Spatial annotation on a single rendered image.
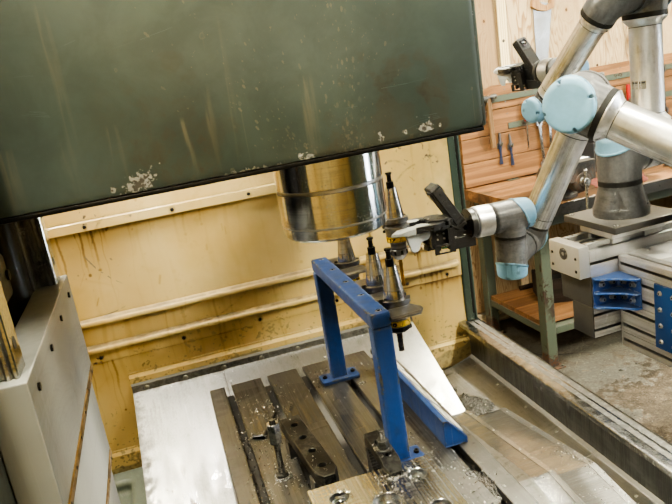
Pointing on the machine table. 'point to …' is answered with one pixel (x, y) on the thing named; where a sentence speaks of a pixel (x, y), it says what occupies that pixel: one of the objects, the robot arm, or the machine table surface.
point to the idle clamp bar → (324, 474)
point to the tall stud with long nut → (276, 446)
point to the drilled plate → (425, 491)
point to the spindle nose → (332, 199)
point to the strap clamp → (381, 453)
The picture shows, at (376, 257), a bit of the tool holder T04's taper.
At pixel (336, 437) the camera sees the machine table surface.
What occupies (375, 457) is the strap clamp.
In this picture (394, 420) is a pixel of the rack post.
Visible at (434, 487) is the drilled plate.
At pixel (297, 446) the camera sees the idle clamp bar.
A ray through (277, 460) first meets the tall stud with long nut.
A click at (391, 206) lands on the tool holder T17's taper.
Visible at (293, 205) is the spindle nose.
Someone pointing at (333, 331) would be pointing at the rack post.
